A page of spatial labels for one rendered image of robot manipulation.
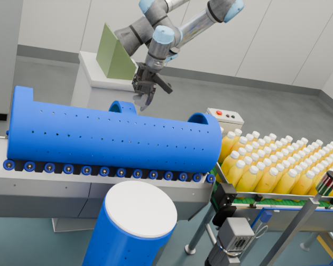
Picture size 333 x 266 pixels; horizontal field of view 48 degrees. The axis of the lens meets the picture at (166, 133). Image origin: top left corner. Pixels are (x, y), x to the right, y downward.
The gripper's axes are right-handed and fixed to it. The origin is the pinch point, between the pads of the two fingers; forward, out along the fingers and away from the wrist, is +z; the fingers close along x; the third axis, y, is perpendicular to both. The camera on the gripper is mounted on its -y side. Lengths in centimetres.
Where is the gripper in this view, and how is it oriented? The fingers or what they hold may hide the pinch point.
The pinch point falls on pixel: (143, 108)
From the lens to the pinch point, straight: 157.8
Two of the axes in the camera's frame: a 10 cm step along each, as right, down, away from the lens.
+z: -3.2, 7.9, 5.2
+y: -9.1, -1.1, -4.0
